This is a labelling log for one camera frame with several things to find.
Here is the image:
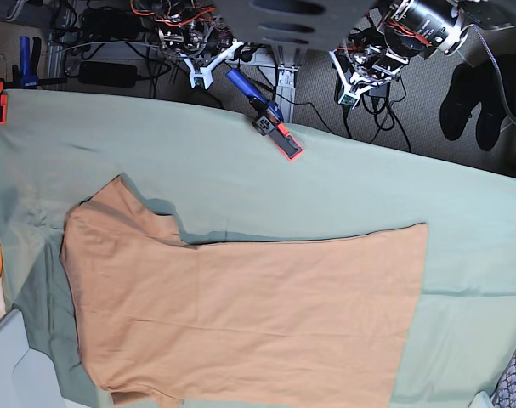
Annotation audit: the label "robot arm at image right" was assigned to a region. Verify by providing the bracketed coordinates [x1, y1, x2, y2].
[329, 0, 468, 108]

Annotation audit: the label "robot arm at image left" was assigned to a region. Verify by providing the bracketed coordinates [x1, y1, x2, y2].
[129, 0, 245, 89]

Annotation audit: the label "white plastic bin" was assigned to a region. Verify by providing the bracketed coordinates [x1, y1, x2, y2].
[0, 309, 65, 408]

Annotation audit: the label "black power adapter left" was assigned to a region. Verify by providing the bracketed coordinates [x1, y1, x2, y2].
[77, 61, 139, 88]

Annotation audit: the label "green table cloth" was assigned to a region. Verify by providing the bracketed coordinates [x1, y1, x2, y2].
[0, 90, 516, 407]

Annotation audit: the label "black shoes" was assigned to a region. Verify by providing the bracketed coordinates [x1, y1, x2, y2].
[439, 54, 516, 151]

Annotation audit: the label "tan T-shirt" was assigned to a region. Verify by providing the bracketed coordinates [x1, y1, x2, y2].
[60, 178, 428, 407]

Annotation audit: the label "blue orange bar clamp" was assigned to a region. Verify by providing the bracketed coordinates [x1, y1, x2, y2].
[226, 68, 303, 162]

